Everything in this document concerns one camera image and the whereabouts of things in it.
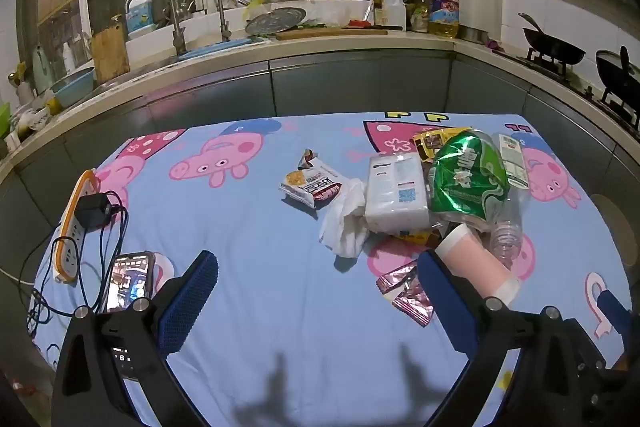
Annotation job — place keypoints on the white tissue paper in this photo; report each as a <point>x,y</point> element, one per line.
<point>345,227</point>

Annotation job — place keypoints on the white soap bottle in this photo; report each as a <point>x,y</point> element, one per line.
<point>41,69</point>

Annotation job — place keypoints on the grey kitchen counter cabinets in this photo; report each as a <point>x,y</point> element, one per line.
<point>350,77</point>

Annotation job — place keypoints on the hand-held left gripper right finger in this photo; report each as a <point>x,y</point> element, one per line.
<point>445,302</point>

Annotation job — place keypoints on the stack of dishes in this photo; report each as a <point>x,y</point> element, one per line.
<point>30,119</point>

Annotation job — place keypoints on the black frying pan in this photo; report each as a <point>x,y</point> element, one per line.
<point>555,49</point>

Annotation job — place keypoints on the cooking oil bottle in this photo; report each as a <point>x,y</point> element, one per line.
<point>444,14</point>

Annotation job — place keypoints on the black gas stove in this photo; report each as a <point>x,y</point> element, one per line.
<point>575,83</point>

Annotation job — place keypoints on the white tissue packet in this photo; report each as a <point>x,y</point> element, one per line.
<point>395,192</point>

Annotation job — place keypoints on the white plastic jug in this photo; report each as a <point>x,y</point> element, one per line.
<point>394,12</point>

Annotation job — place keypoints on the clear plastic bottle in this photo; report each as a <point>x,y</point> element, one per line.
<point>505,237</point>

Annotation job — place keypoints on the blue plastic basin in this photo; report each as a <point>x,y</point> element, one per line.
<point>72,89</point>

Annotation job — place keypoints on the purple cloth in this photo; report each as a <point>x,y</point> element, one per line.
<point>493,45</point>

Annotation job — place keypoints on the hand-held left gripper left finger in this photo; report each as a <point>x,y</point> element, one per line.
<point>190,302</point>

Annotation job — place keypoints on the cartoon pig printed blanket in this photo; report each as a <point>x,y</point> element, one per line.
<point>280,287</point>

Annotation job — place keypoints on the smartphone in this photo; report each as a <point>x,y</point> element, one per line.
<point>131,277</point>

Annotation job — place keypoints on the yellow snack wrapper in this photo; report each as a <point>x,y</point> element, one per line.
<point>432,142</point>

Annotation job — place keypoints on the white red snack wrapper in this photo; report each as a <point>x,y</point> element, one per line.
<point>312,187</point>

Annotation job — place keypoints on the orange white power strip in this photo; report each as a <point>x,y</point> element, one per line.
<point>64,257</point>

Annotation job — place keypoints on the pink paper cup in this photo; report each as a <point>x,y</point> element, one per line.
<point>475,262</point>

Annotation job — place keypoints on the green plastic wrapper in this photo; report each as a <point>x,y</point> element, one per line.
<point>465,177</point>

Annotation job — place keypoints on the black charger plug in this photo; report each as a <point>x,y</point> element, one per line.
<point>92,211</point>

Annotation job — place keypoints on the black wok with glass lid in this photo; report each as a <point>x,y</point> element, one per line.
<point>617,79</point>

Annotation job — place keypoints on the blue white detergent jug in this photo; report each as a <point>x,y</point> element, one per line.
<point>140,14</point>

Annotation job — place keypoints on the small steel bowl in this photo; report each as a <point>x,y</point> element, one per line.
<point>472,35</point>

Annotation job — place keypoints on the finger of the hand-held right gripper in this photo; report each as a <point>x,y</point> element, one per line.
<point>612,307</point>

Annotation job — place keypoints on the flat wooden cutting board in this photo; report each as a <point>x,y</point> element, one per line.
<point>330,33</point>

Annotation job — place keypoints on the pink foil wrapper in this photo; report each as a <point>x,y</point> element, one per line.
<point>405,292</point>

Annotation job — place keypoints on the blue sink mat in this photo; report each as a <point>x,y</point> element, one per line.
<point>210,51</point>

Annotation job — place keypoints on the beige trash bin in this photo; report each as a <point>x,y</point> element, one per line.
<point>607,222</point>

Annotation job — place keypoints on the round metal lid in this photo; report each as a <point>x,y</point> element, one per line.
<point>275,22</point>

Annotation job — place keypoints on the upright wooden chopping board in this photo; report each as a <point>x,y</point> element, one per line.
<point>110,52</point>

